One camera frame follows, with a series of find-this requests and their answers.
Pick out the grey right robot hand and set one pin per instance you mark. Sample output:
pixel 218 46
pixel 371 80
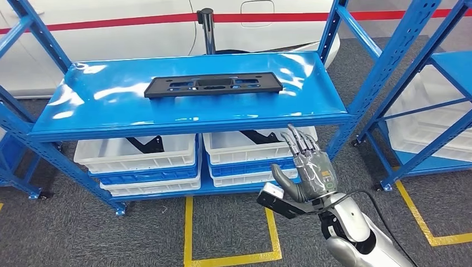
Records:
pixel 317 173

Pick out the black curved bracket part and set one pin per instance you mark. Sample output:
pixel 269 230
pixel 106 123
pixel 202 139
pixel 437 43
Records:
pixel 147 145
pixel 261 137

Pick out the black stanchion post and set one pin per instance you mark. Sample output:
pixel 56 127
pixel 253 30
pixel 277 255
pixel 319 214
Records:
pixel 209 37

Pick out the white plastic crate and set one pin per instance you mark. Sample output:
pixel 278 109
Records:
pixel 239 178
pixel 427 88
pixel 435 147
pixel 155 188
pixel 239 154
pixel 129 162

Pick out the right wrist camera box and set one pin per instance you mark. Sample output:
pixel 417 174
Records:
pixel 274 204

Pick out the long black plastic part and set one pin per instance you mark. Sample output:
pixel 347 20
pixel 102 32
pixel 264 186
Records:
pixel 158 88

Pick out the white car body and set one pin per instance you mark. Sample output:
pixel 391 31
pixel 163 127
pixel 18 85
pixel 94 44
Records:
pixel 110 44

